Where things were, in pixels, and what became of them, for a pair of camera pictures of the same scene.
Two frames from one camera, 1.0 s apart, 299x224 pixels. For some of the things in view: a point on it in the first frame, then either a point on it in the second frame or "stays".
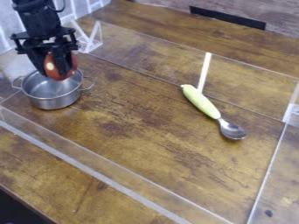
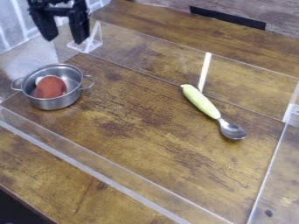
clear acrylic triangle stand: [88, 42] stays
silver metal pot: [52, 94] stays
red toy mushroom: [52, 70] -> [49, 87]
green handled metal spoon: [229, 129] stays
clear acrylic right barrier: [277, 205] stays
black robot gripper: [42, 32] -> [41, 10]
